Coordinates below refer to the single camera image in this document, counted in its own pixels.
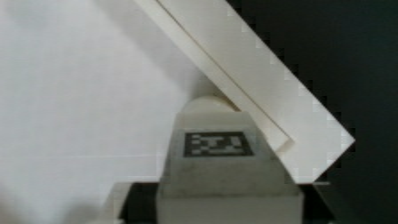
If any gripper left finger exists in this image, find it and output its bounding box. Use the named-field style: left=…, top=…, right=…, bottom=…
left=104, top=182, right=159, bottom=224

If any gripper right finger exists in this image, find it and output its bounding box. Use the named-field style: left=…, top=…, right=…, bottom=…
left=299, top=183, right=356, bottom=224

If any white leg with tag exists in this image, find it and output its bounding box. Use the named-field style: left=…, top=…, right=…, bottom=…
left=157, top=96, right=304, bottom=224

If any white square table top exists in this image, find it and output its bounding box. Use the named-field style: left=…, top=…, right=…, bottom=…
left=0, top=0, right=354, bottom=224

